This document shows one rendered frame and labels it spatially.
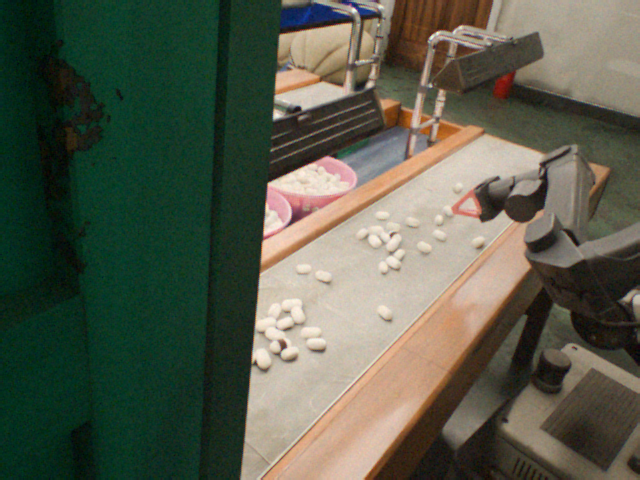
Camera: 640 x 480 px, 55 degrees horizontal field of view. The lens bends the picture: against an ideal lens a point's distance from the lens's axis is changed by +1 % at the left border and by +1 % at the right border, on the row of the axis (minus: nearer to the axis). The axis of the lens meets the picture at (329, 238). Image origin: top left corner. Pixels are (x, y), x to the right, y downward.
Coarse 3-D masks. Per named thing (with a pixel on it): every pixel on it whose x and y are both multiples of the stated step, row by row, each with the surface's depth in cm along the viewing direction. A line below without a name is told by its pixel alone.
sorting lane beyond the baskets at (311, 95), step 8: (304, 88) 228; (312, 88) 230; (320, 88) 231; (328, 88) 232; (336, 88) 234; (280, 96) 216; (288, 96) 218; (296, 96) 219; (304, 96) 220; (312, 96) 221; (320, 96) 223; (328, 96) 224; (336, 96) 225; (304, 104) 212; (312, 104) 213
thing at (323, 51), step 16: (304, 32) 412; (320, 32) 405; (336, 32) 405; (304, 48) 407; (320, 48) 399; (336, 48) 399; (368, 48) 407; (304, 64) 405; (320, 64) 401; (336, 64) 397; (368, 64) 413; (336, 80) 402; (368, 80) 427
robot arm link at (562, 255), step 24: (600, 240) 70; (624, 240) 68; (552, 264) 70; (576, 264) 67; (600, 264) 67; (624, 264) 67; (552, 288) 75; (576, 288) 71; (600, 288) 68; (624, 288) 67; (600, 312) 68
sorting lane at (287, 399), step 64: (448, 192) 165; (320, 256) 128; (384, 256) 131; (448, 256) 135; (256, 320) 107; (320, 320) 109; (384, 320) 112; (256, 384) 94; (320, 384) 96; (256, 448) 83
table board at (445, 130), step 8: (400, 112) 224; (408, 112) 222; (400, 120) 225; (408, 120) 223; (424, 120) 220; (440, 120) 218; (408, 128) 225; (424, 128) 221; (440, 128) 217; (448, 128) 216; (456, 128) 214; (440, 136) 219; (448, 136) 217; (488, 136) 210; (512, 144) 206; (536, 152) 202; (592, 216) 199
